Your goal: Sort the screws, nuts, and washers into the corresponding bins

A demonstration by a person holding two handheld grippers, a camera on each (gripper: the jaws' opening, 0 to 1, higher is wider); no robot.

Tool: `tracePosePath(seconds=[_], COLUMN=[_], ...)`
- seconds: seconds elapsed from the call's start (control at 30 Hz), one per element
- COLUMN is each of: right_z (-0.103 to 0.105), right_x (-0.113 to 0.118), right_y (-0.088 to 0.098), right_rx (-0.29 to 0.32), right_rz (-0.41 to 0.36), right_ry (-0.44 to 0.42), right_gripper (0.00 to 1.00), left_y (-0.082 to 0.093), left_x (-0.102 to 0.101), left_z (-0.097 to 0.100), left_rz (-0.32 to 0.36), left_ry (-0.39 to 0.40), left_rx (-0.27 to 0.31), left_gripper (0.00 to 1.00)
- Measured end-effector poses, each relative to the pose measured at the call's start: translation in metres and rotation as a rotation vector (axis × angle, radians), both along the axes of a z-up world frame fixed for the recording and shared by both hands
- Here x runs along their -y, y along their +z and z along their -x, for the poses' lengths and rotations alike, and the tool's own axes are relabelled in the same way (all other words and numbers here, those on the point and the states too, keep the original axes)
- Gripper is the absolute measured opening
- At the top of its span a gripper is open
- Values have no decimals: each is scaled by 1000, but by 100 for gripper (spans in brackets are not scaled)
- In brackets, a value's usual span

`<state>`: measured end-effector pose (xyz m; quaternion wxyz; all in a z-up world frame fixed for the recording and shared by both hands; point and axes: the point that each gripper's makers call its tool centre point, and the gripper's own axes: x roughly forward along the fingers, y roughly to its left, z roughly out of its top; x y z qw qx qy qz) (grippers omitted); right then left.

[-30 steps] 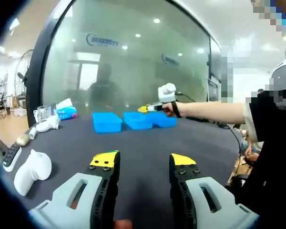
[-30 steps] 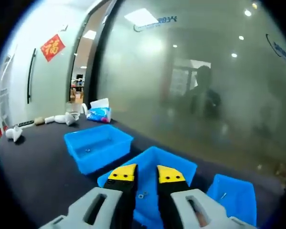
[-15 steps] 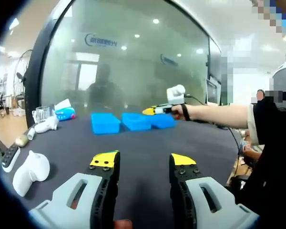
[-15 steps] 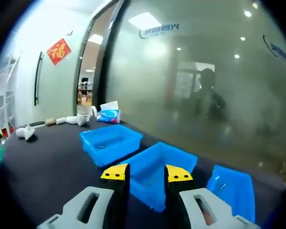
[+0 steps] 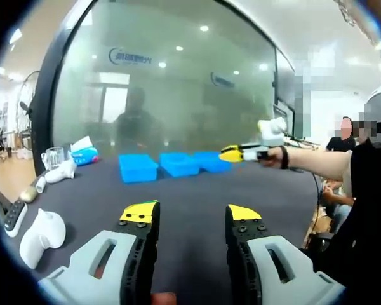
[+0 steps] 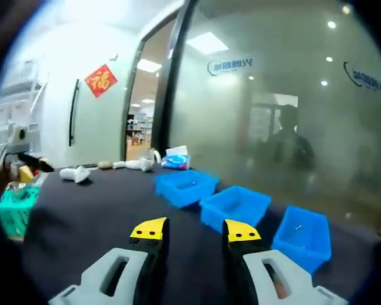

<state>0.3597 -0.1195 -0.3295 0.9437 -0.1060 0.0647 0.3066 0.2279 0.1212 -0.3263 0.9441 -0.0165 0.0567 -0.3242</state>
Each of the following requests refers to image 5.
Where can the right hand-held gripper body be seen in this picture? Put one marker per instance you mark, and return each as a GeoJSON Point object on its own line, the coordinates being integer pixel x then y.
{"type": "Point", "coordinates": [271, 136]}

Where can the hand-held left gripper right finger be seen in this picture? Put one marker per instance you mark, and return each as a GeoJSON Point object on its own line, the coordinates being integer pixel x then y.
{"type": "Point", "coordinates": [298, 270]}

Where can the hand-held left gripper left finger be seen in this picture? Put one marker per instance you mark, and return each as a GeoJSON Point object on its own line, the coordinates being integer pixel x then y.
{"type": "Point", "coordinates": [122, 254]}

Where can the blue plastic bin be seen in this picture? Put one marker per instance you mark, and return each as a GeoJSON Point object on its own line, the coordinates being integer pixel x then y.
{"type": "Point", "coordinates": [209, 163]}
{"type": "Point", "coordinates": [179, 165]}
{"type": "Point", "coordinates": [138, 168]}

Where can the person's right hand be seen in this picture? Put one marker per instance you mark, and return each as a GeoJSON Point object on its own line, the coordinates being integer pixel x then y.
{"type": "Point", "coordinates": [274, 157]}

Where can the person's left hand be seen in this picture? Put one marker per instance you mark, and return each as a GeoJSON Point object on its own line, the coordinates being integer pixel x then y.
{"type": "Point", "coordinates": [163, 299]}

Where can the computer monitor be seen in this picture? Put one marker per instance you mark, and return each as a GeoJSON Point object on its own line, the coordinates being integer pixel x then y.
{"type": "Point", "coordinates": [289, 124]}

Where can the white office desk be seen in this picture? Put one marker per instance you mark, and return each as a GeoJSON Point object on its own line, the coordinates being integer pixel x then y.
{"type": "Point", "coordinates": [304, 144]}

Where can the black office chair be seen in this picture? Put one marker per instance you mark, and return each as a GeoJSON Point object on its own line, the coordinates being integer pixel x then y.
{"type": "Point", "coordinates": [320, 239]}

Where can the person in black shirt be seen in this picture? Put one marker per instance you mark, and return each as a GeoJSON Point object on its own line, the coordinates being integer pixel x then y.
{"type": "Point", "coordinates": [368, 222]}

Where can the white curved plastic object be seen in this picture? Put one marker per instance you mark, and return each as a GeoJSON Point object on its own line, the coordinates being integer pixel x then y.
{"type": "Point", "coordinates": [62, 171]}

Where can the blue tissue pack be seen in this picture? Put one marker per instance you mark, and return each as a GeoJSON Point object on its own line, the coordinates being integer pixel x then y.
{"type": "Point", "coordinates": [84, 156]}

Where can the small white pipe piece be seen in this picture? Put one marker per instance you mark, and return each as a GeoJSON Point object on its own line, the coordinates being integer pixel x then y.
{"type": "Point", "coordinates": [40, 185]}

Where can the beige oval object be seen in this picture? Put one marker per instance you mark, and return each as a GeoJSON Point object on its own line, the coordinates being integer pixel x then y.
{"type": "Point", "coordinates": [28, 194]}

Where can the clear glass mug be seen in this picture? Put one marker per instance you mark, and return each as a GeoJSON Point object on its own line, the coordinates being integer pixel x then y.
{"type": "Point", "coordinates": [54, 157]}

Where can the black mesh desk chair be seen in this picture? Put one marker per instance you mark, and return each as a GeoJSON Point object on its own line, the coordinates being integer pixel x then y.
{"type": "Point", "coordinates": [0, 146]}

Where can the black standing fan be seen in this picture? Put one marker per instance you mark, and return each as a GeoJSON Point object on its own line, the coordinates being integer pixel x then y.
{"type": "Point", "coordinates": [27, 109]}

